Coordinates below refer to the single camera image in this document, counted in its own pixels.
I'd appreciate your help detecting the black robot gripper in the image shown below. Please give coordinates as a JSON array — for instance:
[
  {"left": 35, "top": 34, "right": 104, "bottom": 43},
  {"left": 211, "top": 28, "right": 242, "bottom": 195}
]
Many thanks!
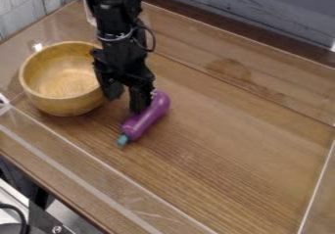
[{"left": 91, "top": 31, "right": 155, "bottom": 115}]

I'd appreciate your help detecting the purple toy eggplant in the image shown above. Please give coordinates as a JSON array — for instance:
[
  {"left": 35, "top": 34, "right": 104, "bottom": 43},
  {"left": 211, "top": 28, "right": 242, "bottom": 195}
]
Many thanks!
[{"left": 116, "top": 91, "right": 170, "bottom": 146}]

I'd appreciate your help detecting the brown wooden bowl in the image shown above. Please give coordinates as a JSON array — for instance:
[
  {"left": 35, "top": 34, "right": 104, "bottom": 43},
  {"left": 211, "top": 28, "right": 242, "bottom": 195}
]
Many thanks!
[{"left": 19, "top": 41, "right": 104, "bottom": 117}]

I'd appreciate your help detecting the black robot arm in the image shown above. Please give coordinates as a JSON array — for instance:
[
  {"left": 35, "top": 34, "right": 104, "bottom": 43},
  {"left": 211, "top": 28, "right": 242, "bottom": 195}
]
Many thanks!
[{"left": 85, "top": 0, "right": 156, "bottom": 115}]

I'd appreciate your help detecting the black cable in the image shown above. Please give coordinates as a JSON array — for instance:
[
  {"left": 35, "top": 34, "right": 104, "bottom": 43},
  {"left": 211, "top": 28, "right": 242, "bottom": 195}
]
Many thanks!
[{"left": 132, "top": 19, "right": 158, "bottom": 54}]

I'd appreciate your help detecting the clear acrylic corner bracket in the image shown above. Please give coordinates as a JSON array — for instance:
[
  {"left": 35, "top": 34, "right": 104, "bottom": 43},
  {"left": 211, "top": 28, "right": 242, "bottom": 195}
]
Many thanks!
[{"left": 83, "top": 0, "right": 98, "bottom": 27}]

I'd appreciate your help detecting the clear acrylic tray wall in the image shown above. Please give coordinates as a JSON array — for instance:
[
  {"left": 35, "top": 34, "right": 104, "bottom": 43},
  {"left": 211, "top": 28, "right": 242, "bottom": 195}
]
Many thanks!
[{"left": 0, "top": 2, "right": 335, "bottom": 234}]

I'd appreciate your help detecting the black metal table bracket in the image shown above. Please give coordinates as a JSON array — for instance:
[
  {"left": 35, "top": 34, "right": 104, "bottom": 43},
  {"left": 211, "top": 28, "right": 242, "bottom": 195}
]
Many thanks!
[{"left": 28, "top": 201, "right": 75, "bottom": 234}]

